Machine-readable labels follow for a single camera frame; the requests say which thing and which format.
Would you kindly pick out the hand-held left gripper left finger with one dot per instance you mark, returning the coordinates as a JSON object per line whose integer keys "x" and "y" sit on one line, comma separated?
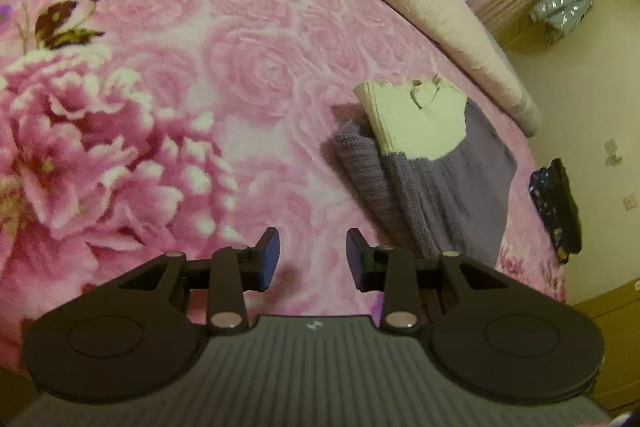
{"x": 270, "y": 257}

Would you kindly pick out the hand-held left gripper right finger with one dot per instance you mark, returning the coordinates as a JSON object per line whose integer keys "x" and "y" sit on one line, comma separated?
{"x": 354, "y": 257}

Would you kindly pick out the grey sweater with yellow cuffs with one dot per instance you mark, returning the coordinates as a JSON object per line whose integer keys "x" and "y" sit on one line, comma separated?
{"x": 440, "y": 187}

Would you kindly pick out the dark navy floral cloth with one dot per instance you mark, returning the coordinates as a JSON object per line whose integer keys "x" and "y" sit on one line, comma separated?
{"x": 557, "y": 207}

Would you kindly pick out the pink rose print blanket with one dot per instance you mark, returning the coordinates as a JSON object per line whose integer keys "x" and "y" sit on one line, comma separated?
{"x": 150, "y": 82}

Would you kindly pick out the yellow wooden cabinet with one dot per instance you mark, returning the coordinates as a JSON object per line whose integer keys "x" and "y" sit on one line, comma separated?
{"x": 615, "y": 337}

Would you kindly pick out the silver plastic bag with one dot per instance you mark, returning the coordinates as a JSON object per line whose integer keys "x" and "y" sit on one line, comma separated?
{"x": 562, "y": 7}

